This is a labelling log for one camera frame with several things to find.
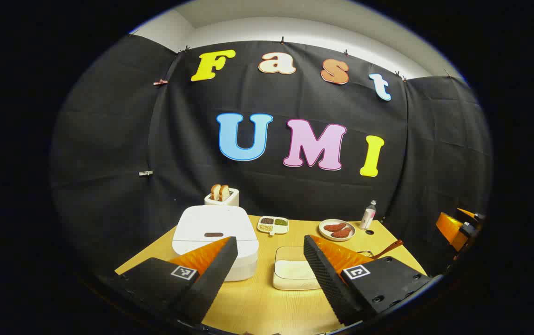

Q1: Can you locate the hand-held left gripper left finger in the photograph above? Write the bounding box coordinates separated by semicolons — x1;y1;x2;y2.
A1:
108;236;239;326

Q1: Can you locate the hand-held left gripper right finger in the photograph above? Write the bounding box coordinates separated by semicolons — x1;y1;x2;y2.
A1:
303;234;435;326

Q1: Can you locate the white rice heap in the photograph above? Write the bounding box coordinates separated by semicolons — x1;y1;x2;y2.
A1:
276;260;318;281

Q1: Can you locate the white rice cooker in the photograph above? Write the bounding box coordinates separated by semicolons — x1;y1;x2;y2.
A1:
172;205;259;282

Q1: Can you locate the brown wooden spoon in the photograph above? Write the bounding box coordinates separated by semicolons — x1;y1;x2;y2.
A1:
372;240;405;260

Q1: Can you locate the clear plastic rice container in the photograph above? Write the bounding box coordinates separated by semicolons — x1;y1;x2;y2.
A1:
273;246;323;291

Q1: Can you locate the white round plate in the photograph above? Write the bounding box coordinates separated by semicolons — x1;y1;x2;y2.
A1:
318;219;356;241

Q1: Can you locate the small pink label bottle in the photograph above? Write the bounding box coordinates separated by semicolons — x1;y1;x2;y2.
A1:
359;200;378;230

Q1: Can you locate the white divided grain dish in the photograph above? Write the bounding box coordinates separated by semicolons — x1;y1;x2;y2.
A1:
257;215;290;236

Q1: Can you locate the white toaster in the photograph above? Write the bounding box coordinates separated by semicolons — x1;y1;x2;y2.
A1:
204;188;240;207

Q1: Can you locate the black backdrop cloth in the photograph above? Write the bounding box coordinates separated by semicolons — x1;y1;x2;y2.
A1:
50;35;494;280

